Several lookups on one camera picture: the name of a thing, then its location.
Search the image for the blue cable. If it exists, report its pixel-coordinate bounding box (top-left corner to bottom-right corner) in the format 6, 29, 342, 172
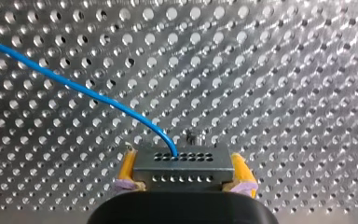
0, 35, 236, 191

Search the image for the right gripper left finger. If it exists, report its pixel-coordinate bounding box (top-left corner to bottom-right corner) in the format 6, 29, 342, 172
114, 143, 147, 193

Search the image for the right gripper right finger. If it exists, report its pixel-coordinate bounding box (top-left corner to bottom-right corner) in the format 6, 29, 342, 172
222, 151, 259, 200

